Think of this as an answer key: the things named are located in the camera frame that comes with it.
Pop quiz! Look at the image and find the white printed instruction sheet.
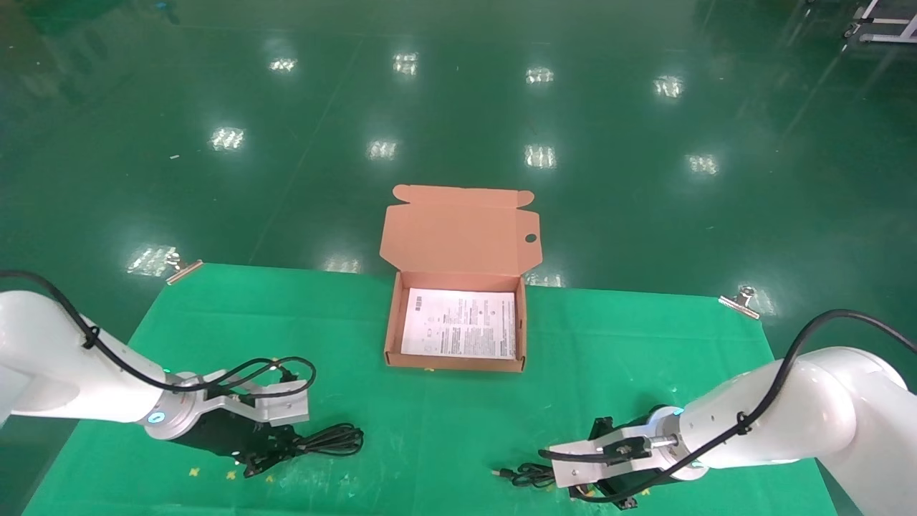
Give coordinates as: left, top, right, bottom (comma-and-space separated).
400, 288, 518, 360

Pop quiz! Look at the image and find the green tablecloth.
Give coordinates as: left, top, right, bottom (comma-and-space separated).
21, 263, 839, 516

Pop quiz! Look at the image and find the brown cardboard box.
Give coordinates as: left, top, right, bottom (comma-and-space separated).
379, 184, 543, 373

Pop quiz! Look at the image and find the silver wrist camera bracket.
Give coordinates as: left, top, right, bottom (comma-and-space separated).
208, 378, 310, 429
550, 423, 678, 489

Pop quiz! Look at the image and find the black data cable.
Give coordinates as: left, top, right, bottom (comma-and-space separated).
290, 423, 365, 457

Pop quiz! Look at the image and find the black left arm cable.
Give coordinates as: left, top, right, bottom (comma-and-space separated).
0, 271, 316, 399

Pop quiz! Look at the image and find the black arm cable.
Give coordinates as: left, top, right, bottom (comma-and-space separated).
0, 271, 316, 399
537, 308, 917, 502

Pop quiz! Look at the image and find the silver binder clip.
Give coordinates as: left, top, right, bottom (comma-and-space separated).
718, 285, 762, 319
166, 252, 204, 286

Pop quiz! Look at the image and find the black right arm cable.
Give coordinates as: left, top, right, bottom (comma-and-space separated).
537, 308, 917, 502

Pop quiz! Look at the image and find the white wheeled frame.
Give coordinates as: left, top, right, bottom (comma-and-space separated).
844, 0, 917, 44

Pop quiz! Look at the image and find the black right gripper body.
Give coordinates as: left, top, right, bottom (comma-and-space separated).
622, 464, 708, 493

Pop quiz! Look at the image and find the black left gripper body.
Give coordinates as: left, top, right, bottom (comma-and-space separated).
176, 413, 279, 457

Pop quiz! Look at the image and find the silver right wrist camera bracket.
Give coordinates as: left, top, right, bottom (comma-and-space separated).
550, 423, 678, 489

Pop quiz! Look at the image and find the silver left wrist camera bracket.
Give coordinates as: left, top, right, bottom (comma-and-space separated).
208, 378, 310, 429

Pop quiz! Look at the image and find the black mouse cord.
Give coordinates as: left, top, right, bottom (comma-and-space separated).
493, 462, 560, 489

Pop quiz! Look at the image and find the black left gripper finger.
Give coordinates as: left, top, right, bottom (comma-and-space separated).
229, 448, 278, 479
269, 426, 302, 459

